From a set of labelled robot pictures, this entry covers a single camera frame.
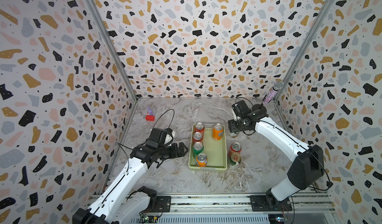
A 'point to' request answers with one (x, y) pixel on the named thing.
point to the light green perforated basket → (215, 150)
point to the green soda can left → (198, 148)
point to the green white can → (234, 135)
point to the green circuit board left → (147, 219)
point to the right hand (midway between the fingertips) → (234, 125)
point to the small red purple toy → (149, 116)
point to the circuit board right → (277, 218)
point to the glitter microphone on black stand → (270, 96)
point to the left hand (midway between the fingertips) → (183, 150)
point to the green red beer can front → (234, 160)
